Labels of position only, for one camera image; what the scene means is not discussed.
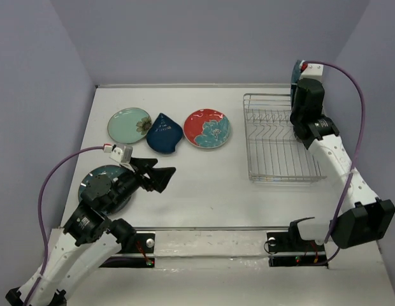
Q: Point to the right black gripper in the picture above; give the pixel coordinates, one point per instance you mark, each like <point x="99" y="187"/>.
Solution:
<point x="295" y="92"/>

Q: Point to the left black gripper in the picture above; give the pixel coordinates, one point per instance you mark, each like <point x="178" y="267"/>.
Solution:
<point x="160" y="176"/>

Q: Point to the teal scalloped plate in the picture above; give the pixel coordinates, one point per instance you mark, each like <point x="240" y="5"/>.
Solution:
<point x="295" y="75"/>

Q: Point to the dark blue teardrop plate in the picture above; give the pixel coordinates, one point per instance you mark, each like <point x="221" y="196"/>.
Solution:
<point x="164" y="135"/>

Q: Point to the blue speckled round plate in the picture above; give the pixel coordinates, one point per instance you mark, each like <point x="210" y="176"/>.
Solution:
<point x="112" y="172"/>

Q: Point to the light green flower plate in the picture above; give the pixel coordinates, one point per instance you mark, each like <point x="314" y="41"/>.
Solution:
<point x="129" y="125"/>

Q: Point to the red and teal plate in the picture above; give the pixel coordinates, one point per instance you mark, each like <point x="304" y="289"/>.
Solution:
<point x="207" y="128"/>

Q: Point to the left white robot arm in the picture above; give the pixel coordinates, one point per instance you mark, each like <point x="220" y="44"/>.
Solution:
<point x="89" y="237"/>

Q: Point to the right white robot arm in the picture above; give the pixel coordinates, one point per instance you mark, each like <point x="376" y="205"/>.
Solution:
<point x="363" y="216"/>

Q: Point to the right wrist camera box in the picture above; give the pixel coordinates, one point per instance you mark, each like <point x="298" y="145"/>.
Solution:
<point x="311" y="71"/>

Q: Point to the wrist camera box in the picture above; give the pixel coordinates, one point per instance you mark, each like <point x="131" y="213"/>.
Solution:
<point x="311" y="71"/>
<point x="122" y="154"/>

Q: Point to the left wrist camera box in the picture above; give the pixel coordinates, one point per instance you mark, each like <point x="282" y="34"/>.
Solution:
<point x="122" y="154"/>

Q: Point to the metal wire dish rack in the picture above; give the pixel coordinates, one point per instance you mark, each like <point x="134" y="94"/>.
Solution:
<point x="274" y="155"/>

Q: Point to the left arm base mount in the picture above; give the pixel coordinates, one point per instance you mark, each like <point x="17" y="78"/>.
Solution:
<point x="139" y="255"/>

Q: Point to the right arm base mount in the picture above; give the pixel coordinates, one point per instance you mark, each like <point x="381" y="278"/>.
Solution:
<point x="288" y="249"/>

